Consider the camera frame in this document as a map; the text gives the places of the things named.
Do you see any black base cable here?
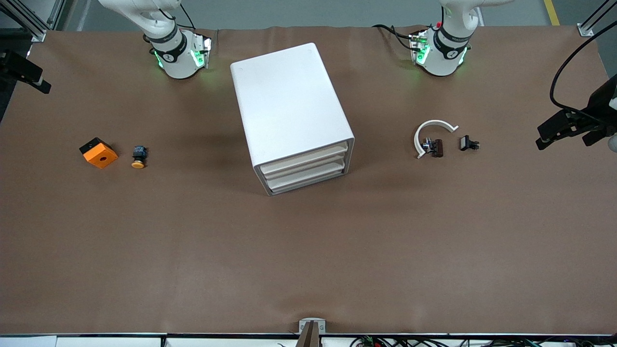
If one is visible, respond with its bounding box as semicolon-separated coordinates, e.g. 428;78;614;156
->
154;0;196;30
372;23;421;50

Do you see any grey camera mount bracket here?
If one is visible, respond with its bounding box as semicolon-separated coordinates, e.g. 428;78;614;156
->
295;318;326;347

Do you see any white curved plastic clamp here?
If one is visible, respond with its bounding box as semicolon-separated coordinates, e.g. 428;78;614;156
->
415;119;459;160

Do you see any black right base cable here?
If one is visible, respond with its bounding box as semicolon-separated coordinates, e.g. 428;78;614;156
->
154;0;196;30

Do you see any black left base cable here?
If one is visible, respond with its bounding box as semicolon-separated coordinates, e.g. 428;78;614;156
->
372;23;421;50

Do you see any aluminium frame post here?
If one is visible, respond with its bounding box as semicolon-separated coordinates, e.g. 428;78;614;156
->
0;0;66;44
577;0;617;38

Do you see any brown table mat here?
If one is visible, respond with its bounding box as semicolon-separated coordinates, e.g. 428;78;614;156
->
0;25;612;335

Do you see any orange box with hole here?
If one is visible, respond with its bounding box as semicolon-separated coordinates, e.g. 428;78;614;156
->
79;137;119;169

